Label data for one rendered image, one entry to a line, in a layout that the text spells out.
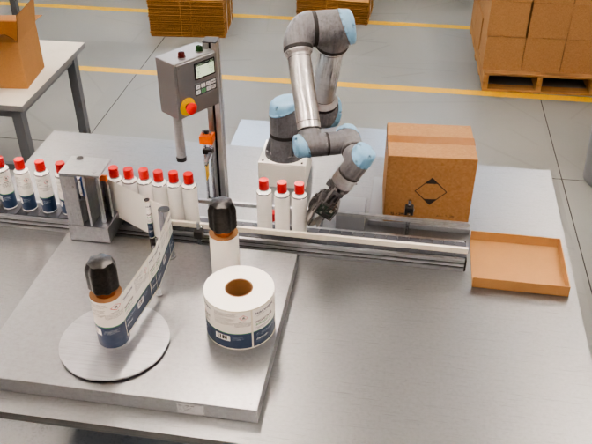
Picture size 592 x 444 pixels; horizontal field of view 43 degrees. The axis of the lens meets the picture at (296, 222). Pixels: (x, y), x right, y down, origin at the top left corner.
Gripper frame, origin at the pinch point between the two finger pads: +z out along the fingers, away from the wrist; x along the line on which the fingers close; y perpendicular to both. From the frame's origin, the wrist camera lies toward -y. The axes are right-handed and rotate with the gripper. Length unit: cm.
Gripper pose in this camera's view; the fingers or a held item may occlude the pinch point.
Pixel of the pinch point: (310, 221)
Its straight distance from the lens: 254.0
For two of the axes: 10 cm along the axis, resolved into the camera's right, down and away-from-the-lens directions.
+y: -1.6, 5.7, -8.0
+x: 8.6, 4.9, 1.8
